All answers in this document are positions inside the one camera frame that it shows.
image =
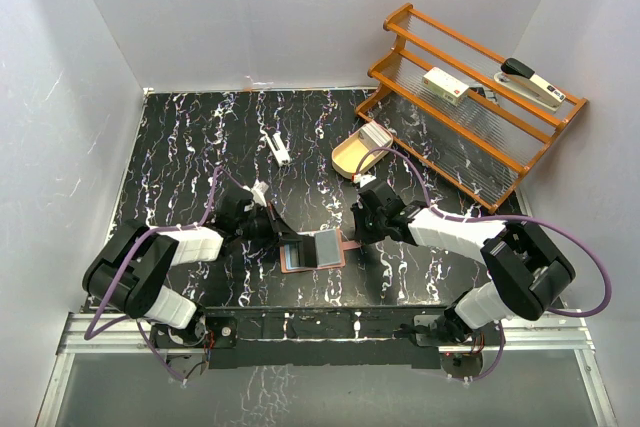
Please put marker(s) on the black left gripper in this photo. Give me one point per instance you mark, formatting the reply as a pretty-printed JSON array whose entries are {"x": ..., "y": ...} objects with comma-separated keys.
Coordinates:
[{"x": 276, "y": 225}]

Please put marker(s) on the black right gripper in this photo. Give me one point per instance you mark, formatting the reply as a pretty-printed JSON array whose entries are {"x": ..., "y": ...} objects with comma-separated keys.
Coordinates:
[{"x": 359, "y": 209}]

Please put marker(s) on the beige oval card tray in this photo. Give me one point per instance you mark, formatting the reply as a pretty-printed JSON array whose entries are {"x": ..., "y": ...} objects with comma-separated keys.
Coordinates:
[{"x": 348, "y": 154}]

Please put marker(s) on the stack of credit cards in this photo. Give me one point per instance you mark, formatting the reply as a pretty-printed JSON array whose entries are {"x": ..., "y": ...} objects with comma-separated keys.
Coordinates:
[{"x": 372, "y": 135}]

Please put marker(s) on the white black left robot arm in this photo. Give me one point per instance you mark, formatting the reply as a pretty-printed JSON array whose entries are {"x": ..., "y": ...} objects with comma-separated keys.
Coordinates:
[{"x": 130, "y": 271}]

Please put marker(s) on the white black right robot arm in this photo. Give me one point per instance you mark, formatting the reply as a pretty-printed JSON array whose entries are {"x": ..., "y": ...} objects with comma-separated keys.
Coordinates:
[{"x": 527, "y": 270}]

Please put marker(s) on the white staple remover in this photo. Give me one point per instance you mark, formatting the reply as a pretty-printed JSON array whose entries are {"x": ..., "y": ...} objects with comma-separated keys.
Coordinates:
[{"x": 277, "y": 148}]

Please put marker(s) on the orange wooden shelf rack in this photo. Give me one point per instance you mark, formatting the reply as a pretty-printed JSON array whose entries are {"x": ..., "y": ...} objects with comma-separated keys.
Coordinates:
[{"x": 487, "y": 144}]

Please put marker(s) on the white red staples box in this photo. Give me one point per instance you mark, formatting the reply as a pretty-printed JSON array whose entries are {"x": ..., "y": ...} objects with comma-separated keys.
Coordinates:
[{"x": 445, "y": 86}]

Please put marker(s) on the black beige stapler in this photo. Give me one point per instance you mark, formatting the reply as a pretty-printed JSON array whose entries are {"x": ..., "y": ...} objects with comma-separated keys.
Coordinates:
[{"x": 526, "y": 83}]

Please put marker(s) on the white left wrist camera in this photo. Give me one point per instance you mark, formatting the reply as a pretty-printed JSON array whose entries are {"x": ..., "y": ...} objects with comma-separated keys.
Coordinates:
[{"x": 258, "y": 191}]

